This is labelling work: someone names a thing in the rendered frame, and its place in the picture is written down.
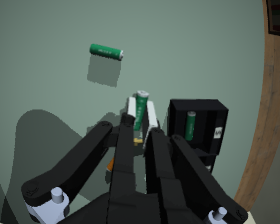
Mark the orange cylinder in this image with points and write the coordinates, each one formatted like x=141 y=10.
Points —
x=110 y=165

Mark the green aa battery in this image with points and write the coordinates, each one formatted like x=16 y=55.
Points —
x=190 y=122
x=106 y=51
x=141 y=101

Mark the black rack of labelled bins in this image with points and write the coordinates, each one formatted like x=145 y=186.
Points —
x=208 y=129

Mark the brass bolt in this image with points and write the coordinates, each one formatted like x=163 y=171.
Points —
x=137 y=141

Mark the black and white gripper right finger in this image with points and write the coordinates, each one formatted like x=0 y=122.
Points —
x=202 y=192

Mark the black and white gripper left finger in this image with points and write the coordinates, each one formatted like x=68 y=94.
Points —
x=48 y=196

